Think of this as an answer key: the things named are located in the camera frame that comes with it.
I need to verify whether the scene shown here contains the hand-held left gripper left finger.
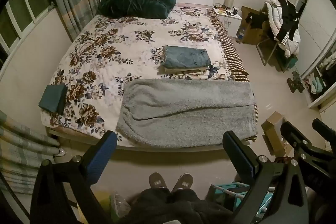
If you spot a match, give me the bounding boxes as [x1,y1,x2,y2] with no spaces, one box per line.
[30,130,118,224]

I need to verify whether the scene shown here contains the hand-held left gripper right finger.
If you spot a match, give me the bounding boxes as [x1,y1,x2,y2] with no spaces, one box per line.
[223,131,309,224]

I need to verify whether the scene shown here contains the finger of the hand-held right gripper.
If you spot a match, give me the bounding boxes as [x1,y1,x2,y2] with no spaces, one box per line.
[280,121,319,159]
[312,119,336,143]

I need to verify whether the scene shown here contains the grey fluffy blanket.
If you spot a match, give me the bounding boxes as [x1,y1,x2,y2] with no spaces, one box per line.
[116,79,258,148]

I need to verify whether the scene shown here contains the folded beige pants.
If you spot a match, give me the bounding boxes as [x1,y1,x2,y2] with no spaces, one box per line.
[164,65,213,75]

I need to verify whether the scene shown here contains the small open cardboard box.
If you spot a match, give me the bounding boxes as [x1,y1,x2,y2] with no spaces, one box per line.
[261,111,292,157]

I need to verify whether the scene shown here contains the teal metal rack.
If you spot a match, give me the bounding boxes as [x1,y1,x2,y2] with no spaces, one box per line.
[207,182,279,224]

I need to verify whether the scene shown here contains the yellow green bag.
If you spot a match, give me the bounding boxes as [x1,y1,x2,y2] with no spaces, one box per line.
[92,190,116,224]

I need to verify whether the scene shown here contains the dark patterned slippers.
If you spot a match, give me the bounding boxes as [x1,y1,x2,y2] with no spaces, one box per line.
[287,70,305,93]

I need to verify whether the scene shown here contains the grey slipper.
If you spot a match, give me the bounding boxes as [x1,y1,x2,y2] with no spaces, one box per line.
[171,173,193,191]
[149,172,171,190]

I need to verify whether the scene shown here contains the folded dark green cloth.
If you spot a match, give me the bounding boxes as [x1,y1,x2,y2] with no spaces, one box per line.
[38,84,68,115]

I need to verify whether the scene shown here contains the teal bin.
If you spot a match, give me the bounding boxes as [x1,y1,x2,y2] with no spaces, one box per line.
[285,55,298,69]

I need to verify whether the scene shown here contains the person's legs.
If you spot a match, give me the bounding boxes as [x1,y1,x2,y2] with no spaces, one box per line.
[123,187,234,224]

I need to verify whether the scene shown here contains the floral bed blanket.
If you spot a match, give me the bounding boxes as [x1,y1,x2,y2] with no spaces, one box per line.
[40,5,259,147]

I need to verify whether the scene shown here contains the white wardrobe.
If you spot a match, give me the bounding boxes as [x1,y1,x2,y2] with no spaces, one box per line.
[295,0,336,109]

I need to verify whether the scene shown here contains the folded blue jeans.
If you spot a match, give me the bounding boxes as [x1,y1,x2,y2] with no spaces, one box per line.
[162,45,212,69]

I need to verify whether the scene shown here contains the large cardboard box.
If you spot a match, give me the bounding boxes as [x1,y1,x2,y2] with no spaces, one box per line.
[236,6,273,45]

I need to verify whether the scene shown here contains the black clothing with stripes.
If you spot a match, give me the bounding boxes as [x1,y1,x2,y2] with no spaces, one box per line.
[277,0,300,41]

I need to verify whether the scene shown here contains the white puffer jacket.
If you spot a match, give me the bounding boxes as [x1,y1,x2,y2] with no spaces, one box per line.
[264,0,301,58]

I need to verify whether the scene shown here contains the white nightstand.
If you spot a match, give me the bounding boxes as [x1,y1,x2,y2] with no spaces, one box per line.
[212,6,242,37]

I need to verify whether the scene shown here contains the dark green quilt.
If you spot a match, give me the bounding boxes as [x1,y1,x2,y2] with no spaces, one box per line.
[98,0,176,20]

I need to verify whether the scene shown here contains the window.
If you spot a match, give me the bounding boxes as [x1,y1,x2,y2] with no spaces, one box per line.
[0,0,57,62]

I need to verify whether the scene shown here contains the metal frame chair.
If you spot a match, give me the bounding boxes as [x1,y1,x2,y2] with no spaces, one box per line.
[256,35,294,72]

